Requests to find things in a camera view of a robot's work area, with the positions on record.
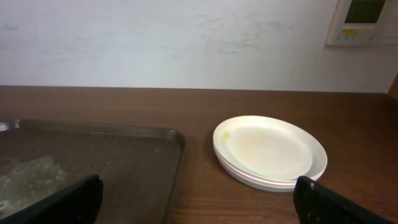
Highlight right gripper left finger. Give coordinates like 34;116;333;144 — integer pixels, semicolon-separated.
1;174;104;224

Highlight pale grey plate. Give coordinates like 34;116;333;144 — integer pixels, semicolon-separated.
215;149;328;192

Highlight white wall control panel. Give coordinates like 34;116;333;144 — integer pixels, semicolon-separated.
326;0;397;46

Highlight white plate yellow stain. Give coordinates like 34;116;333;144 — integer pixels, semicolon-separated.
213;116;318;182

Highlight large brown serving tray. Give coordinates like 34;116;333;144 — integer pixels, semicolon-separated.
1;119;187;224

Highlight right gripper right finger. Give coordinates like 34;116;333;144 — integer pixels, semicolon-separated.
294;176;393;224

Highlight pinkish white plate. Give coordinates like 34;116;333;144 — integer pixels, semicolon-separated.
213;141;328;192

